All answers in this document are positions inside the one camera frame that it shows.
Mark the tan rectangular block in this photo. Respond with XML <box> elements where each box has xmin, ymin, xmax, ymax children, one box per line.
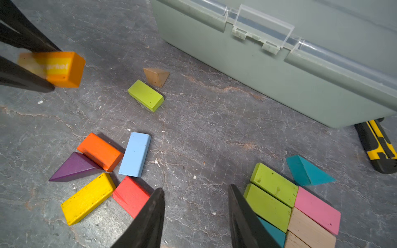
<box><xmin>284</xmin><ymin>231</ymin><xmax>310</xmax><ymax>248</ymax></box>

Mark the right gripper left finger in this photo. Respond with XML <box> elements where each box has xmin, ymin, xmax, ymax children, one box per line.
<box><xmin>112</xmin><ymin>188</ymin><xmax>165</xmax><ymax>248</ymax></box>

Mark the light blue block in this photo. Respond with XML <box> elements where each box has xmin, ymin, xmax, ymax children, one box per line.
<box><xmin>118</xmin><ymin>132</ymin><xmax>151</xmax><ymax>177</ymax></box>

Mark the green block top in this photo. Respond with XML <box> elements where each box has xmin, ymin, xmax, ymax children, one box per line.
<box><xmin>128</xmin><ymin>80</ymin><xmax>164</xmax><ymax>112</ymax></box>

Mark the red block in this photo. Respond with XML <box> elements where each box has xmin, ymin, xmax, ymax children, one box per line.
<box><xmin>112</xmin><ymin>176</ymin><xmax>154</xmax><ymax>219</ymax></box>

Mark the yellow black screwdriver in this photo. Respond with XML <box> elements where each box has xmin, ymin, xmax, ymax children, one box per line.
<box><xmin>354</xmin><ymin>118</ymin><xmax>397</xmax><ymax>174</ymax></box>

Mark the teal triangle block top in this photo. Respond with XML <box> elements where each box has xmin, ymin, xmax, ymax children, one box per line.
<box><xmin>286</xmin><ymin>155</ymin><xmax>336</xmax><ymax>186</ymax></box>

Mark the purple triangle block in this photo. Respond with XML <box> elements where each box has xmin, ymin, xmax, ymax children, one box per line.
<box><xmin>49</xmin><ymin>152</ymin><xmax>103</xmax><ymax>182</ymax></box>

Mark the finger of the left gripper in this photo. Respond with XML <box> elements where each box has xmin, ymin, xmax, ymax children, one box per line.
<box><xmin>1</xmin><ymin>56</ymin><xmax>55</xmax><ymax>93</ymax></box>
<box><xmin>1</xmin><ymin>0</ymin><xmax>60</xmax><ymax>52</ymax></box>

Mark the green block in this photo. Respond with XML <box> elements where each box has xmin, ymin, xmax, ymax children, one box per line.
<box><xmin>244</xmin><ymin>184</ymin><xmax>292</xmax><ymax>233</ymax></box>
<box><xmin>128</xmin><ymin>80</ymin><xmax>164</xmax><ymax>112</ymax></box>
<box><xmin>250</xmin><ymin>163</ymin><xmax>298</xmax><ymax>208</ymax></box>

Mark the orange yellow supermarket block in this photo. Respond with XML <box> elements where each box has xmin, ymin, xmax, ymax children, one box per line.
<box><xmin>18</xmin><ymin>52</ymin><xmax>86</xmax><ymax>88</ymax></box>

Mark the pink block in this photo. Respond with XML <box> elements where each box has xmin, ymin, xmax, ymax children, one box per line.
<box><xmin>294</xmin><ymin>186</ymin><xmax>341</xmax><ymax>235</ymax></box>

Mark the translucent plastic storage box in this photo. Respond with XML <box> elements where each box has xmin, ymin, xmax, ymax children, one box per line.
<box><xmin>152</xmin><ymin>1</ymin><xmax>397</xmax><ymax>128</ymax></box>

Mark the small tan cube block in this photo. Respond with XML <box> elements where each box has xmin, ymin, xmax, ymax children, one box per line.
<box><xmin>143</xmin><ymin>68</ymin><xmax>170</xmax><ymax>88</ymax></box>

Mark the teal rectangular block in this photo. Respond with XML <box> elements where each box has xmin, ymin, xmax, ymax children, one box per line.
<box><xmin>258</xmin><ymin>216</ymin><xmax>286</xmax><ymax>248</ymax></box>

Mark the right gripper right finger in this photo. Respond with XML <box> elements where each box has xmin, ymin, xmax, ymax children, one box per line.
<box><xmin>228</xmin><ymin>185</ymin><xmax>278</xmax><ymax>248</ymax></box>

